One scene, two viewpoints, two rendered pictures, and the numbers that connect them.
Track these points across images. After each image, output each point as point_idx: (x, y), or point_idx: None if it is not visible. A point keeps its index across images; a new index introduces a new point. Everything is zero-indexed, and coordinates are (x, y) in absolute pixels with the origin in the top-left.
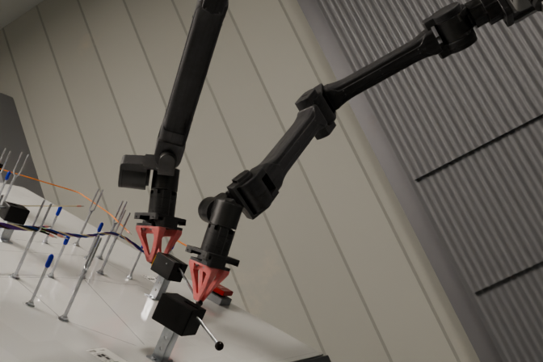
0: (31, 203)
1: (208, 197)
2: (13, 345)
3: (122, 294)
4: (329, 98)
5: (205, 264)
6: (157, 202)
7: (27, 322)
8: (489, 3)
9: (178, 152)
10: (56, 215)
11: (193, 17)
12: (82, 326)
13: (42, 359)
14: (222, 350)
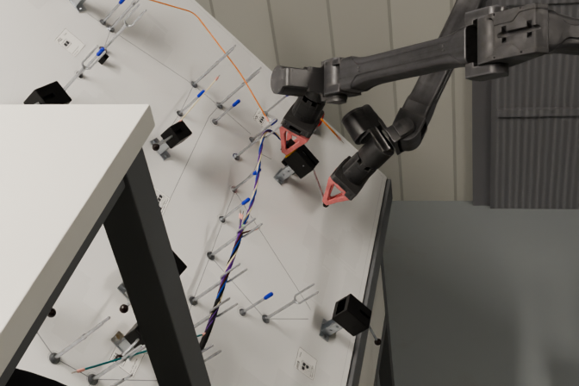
0: None
1: (357, 111)
2: None
3: (264, 200)
4: None
5: (349, 199)
6: (308, 113)
7: (255, 351)
8: None
9: (351, 95)
10: (197, 96)
11: (445, 54)
12: (277, 317)
13: None
14: (343, 258)
